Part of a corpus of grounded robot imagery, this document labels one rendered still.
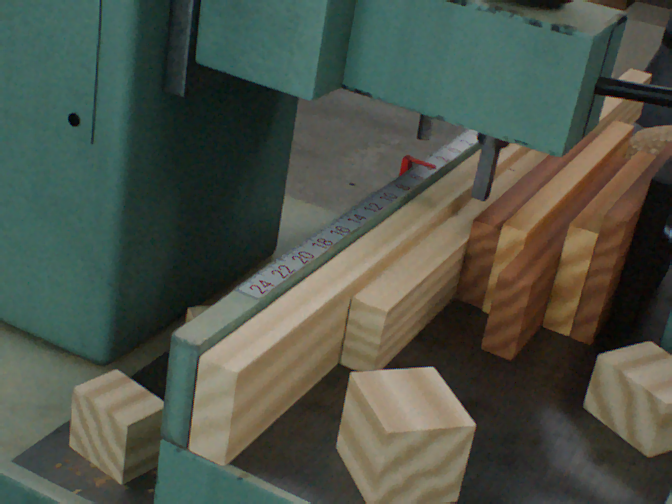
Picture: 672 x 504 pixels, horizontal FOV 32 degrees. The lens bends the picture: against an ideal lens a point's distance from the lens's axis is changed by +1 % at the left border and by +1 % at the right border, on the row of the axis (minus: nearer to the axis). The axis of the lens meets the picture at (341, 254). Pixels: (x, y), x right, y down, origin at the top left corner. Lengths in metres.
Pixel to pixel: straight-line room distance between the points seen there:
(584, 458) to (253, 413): 0.16
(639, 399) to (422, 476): 0.13
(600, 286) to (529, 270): 0.05
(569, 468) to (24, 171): 0.37
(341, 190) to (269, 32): 2.42
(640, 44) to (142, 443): 3.01
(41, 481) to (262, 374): 0.19
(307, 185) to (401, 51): 2.41
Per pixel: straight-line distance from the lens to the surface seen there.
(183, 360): 0.50
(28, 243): 0.75
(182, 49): 0.68
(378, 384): 0.51
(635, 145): 0.94
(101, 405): 0.65
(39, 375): 0.74
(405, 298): 0.59
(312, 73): 0.64
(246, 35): 0.66
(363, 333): 0.58
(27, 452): 0.68
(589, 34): 0.62
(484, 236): 0.66
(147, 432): 0.65
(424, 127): 0.75
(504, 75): 0.63
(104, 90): 0.67
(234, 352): 0.50
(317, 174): 3.14
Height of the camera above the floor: 1.21
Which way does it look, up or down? 27 degrees down
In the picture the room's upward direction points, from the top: 10 degrees clockwise
